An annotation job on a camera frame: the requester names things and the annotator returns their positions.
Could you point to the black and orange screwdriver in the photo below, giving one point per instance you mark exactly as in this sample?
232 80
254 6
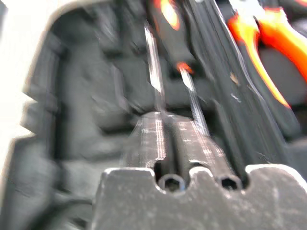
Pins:
173 45

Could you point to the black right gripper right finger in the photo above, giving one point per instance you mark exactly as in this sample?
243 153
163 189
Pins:
192 146

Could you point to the silver shaft screwdriver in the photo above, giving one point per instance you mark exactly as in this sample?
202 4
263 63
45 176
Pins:
154 72

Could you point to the black plastic tool case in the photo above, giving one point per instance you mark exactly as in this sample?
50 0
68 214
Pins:
84 95

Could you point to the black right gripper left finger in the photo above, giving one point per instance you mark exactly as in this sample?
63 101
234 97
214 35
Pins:
151 141

